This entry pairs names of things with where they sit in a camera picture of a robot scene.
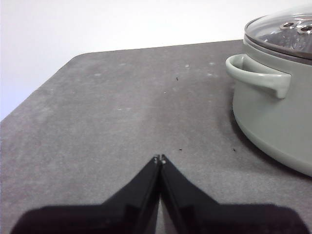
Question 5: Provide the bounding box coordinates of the pale green electric steamer pot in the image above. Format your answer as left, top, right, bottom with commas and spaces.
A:
225, 36, 312, 177

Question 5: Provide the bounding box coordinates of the glass lid with green knob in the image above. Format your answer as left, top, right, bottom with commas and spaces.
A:
243, 2, 312, 59

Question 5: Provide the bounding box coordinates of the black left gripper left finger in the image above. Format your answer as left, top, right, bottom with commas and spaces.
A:
9, 154, 162, 234

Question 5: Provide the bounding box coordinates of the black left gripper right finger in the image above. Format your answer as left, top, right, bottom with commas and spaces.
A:
160, 153, 307, 234

